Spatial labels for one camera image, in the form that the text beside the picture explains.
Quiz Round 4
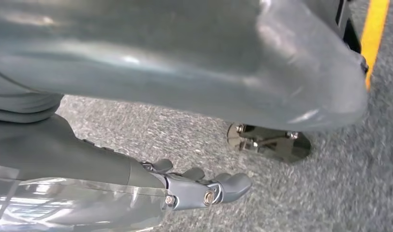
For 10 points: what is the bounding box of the yellow floor tape square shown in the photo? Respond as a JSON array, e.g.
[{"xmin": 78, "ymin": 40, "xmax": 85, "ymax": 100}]
[{"xmin": 359, "ymin": 0, "xmax": 391, "ymax": 92}]

